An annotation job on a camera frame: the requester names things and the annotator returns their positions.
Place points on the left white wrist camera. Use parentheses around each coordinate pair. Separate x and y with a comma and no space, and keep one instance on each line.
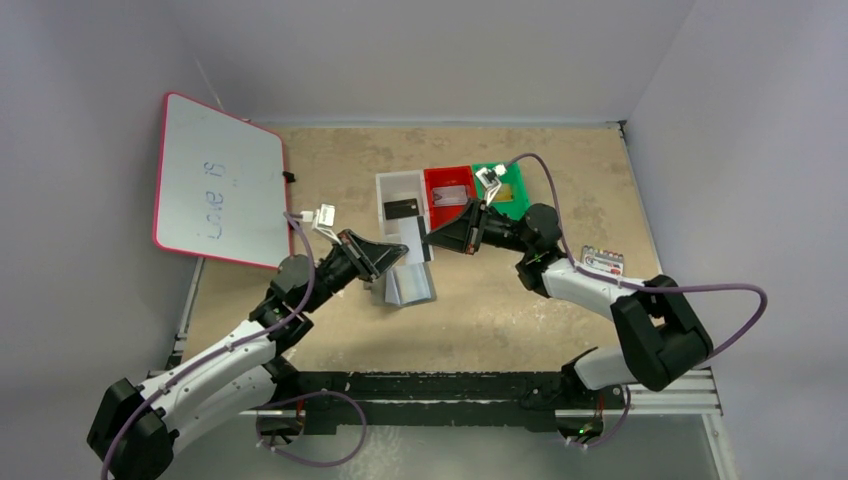
(321,219)

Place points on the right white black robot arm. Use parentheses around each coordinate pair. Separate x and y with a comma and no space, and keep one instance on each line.
(660,337)

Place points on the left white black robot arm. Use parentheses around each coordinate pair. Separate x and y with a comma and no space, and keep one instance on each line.
(139,429)

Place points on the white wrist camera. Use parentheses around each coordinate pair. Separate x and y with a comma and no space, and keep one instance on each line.
(490,179)
(321,219)

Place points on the white board with pink frame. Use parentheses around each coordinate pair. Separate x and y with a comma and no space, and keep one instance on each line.
(221,191)

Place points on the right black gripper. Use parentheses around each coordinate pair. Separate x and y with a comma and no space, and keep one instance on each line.
(477,226)

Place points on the box of coloured markers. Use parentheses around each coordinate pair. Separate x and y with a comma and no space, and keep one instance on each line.
(605,261)

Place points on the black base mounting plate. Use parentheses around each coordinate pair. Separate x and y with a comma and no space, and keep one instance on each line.
(324,411)

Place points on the white credit card black stripe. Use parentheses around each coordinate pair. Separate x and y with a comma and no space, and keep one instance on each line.
(412,231)

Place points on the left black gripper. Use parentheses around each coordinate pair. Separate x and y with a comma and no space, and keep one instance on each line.
(357,254)

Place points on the white plastic bin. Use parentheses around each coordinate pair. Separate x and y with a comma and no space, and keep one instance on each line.
(397,186)

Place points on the red plastic bin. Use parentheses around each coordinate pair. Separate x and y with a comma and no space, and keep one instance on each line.
(447,176)

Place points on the gold credit card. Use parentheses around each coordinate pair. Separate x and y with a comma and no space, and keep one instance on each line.
(504,194)

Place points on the silver pink credit card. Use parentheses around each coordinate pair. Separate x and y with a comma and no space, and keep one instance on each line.
(446,196)

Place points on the aluminium frame rail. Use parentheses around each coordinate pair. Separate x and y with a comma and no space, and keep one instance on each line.
(693,394)

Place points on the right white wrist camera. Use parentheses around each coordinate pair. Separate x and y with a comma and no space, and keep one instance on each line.
(490,179)

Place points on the green plastic bin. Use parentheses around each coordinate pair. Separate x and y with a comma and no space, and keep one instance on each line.
(515,209)

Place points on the grey leather card holder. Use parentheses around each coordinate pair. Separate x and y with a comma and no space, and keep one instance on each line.
(404,286)

